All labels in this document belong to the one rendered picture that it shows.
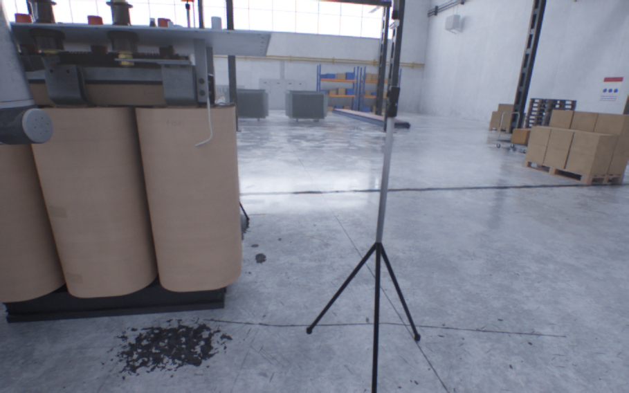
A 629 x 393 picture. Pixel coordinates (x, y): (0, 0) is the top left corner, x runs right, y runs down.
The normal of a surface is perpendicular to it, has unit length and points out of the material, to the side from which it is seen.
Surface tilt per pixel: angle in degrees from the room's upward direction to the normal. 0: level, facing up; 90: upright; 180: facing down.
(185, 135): 90
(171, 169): 90
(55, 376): 0
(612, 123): 90
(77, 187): 90
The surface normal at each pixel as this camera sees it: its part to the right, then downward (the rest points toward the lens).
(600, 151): 0.22, 0.31
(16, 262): 0.50, 0.29
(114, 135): 0.79, 0.22
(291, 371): 0.03, -0.95
